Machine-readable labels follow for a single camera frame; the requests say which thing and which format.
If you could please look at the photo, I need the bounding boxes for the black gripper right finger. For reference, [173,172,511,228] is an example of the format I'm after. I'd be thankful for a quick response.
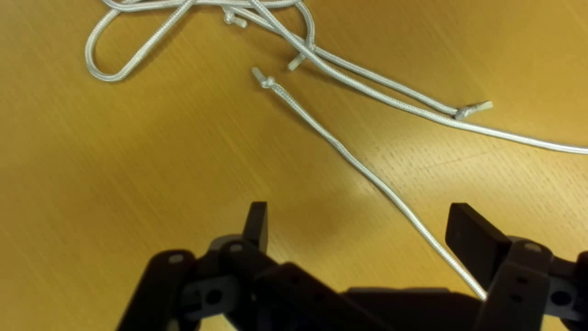
[445,202,588,331]

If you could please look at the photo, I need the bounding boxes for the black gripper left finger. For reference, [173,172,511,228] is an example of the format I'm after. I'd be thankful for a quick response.
[116,200,393,331]

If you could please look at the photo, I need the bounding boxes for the white string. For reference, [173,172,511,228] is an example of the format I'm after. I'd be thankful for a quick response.
[83,0,588,301]

